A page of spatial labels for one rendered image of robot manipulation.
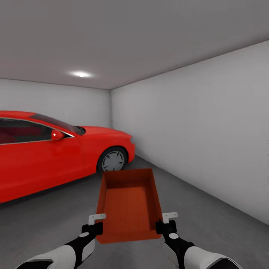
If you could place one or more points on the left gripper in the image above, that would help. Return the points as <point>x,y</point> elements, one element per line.
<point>97,227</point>

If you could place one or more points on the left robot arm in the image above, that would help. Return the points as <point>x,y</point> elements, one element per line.
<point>72,254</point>

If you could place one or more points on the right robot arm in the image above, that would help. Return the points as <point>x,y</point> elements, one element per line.
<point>185,254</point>

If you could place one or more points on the car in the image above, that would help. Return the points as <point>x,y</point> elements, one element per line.
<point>38,152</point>

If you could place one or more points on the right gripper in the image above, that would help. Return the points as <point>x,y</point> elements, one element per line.
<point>160,226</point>

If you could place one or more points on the storage box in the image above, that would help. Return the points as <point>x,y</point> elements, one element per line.
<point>130,201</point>

